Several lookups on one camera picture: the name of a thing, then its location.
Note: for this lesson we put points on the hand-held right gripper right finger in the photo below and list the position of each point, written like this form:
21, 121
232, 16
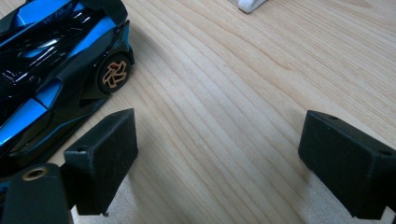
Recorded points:
345, 161

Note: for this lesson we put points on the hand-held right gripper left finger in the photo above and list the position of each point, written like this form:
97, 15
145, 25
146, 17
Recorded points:
102, 161

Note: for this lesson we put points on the blue and black toy car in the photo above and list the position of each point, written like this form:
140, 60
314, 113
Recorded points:
46, 53

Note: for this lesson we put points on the clear plastic bag white trim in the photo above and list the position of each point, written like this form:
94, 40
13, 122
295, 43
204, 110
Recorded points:
250, 4

